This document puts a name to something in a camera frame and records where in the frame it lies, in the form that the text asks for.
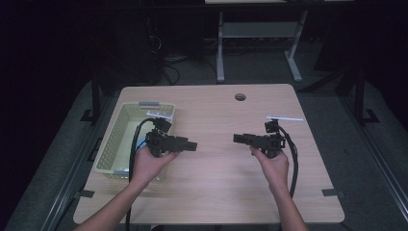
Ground grey metal desk frame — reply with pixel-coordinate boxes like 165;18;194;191
216;9;309;83

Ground pale green plastic basket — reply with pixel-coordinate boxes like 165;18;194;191
93;101;176;181

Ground person's left hand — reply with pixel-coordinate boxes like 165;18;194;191
129;145;179;191

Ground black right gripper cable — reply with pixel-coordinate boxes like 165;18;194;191
277;124;299;199

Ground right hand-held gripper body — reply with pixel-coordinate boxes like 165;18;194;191
254;115;304;159

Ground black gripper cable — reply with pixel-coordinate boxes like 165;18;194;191
124;117;159;231
277;124;299;199

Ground black metal stand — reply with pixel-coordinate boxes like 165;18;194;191
351;65;380;125
80;68;104;123

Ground person's right hand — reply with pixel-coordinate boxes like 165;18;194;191
249;147;290;196

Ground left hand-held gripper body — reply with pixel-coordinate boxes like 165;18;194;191
145;111;176;158

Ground black floor cables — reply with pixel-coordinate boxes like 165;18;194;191
147;35;219;85

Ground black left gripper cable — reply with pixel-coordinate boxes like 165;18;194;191
124;117;159;231

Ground aluminium rail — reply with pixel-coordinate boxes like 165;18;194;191
39;95;112;231
341;95;408;215

